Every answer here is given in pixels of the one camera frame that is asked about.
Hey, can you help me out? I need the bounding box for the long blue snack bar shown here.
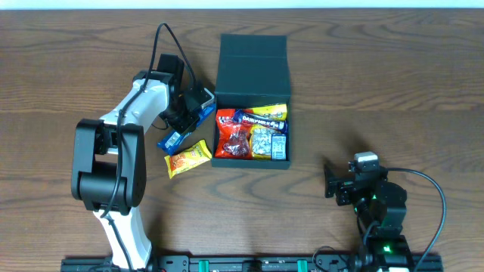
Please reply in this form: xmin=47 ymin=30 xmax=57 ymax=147
xmin=157 ymin=104 xmax=216 ymax=156

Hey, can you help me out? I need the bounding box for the red Hacks candy bag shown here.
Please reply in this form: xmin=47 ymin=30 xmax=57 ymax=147
xmin=215 ymin=109 xmax=252 ymax=159

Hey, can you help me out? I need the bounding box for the dark blue Cadbury chocolate bar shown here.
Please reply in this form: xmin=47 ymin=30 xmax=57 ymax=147
xmin=232 ymin=110 xmax=288 ymax=133

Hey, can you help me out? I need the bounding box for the yellow Hacks candy bag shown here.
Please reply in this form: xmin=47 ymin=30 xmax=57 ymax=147
xmin=243 ymin=104 xmax=288 ymax=160

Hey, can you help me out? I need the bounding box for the small dark blue box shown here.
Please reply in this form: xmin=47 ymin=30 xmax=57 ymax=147
xmin=271 ymin=134 xmax=287 ymax=160

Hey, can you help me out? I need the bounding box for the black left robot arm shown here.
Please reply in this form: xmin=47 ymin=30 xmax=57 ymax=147
xmin=71 ymin=54 xmax=213 ymax=271

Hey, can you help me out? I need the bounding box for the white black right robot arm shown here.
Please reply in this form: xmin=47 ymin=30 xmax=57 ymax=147
xmin=324 ymin=160 xmax=415 ymax=271

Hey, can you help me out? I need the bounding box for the yellow orange snack packet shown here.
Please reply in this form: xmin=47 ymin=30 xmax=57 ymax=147
xmin=164 ymin=140 xmax=212 ymax=179

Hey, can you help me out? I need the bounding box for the dark green open box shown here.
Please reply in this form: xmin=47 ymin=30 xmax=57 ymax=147
xmin=213 ymin=34 xmax=291 ymax=169

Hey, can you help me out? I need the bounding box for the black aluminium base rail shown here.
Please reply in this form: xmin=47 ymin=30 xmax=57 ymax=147
xmin=60 ymin=254 xmax=444 ymax=272

